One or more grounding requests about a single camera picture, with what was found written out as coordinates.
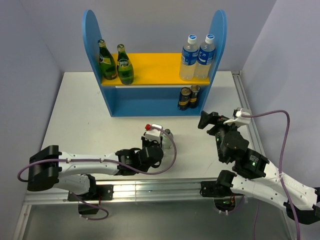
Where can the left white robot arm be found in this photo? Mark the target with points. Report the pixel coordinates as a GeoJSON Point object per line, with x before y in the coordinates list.
{"type": "Point", "coordinates": [52, 168]}

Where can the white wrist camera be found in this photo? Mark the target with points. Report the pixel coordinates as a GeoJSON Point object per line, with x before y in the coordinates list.
{"type": "Point", "coordinates": [239, 118]}
{"type": "Point", "coordinates": [152, 132]}

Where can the blue and yellow wooden shelf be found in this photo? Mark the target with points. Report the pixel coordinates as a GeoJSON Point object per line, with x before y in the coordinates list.
{"type": "Point", "coordinates": [156, 86]}

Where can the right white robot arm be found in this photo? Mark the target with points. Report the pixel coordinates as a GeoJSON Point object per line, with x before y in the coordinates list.
{"type": "Point", "coordinates": [253, 174]}

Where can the Pocari Sweat bottle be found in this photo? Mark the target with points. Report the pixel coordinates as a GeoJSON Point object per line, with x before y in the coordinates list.
{"type": "Point", "coordinates": [189, 56]}
{"type": "Point", "coordinates": [205, 57]}

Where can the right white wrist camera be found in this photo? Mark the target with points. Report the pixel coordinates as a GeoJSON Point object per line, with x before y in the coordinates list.
{"type": "Point", "coordinates": [239, 118]}

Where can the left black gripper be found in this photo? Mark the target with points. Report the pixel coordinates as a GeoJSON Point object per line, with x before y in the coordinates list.
{"type": "Point", "coordinates": [144, 140]}

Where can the rear black yellow can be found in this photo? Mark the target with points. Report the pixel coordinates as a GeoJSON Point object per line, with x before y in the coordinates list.
{"type": "Point", "coordinates": [193, 100]}

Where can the black yellow can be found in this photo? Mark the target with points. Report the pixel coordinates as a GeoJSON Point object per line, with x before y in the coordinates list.
{"type": "Point", "coordinates": [184, 98]}
{"type": "Point", "coordinates": [193, 100]}

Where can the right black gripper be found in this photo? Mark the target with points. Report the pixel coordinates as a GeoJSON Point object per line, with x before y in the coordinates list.
{"type": "Point", "coordinates": [213, 118]}

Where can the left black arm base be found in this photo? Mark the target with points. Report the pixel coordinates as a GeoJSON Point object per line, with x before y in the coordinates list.
{"type": "Point", "coordinates": [89, 203]}

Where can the green Perrier bottle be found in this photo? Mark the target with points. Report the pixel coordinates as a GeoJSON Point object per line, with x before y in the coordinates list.
{"type": "Point", "coordinates": [106, 61]}
{"type": "Point", "coordinates": [125, 68]}

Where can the aluminium rail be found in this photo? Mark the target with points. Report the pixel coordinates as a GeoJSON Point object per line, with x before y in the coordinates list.
{"type": "Point", "coordinates": [256, 141]}
{"type": "Point", "coordinates": [129, 191]}

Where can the aluminium right side rail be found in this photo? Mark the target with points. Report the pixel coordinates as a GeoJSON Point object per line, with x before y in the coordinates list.
{"type": "Point", "coordinates": [256, 141]}

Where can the aluminium front rail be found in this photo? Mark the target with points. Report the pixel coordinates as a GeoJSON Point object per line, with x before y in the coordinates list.
{"type": "Point", "coordinates": [129, 191]}

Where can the rear clear glass bottle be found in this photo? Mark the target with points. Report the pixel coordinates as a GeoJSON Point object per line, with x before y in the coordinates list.
{"type": "Point", "coordinates": [166, 142]}

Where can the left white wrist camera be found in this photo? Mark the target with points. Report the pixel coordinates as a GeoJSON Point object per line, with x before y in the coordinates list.
{"type": "Point", "coordinates": [152, 132]}

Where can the front black yellow can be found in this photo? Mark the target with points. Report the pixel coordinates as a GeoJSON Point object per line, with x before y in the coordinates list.
{"type": "Point", "coordinates": [184, 98]}

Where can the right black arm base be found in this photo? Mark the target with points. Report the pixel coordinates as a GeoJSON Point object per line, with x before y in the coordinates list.
{"type": "Point", "coordinates": [225, 201]}

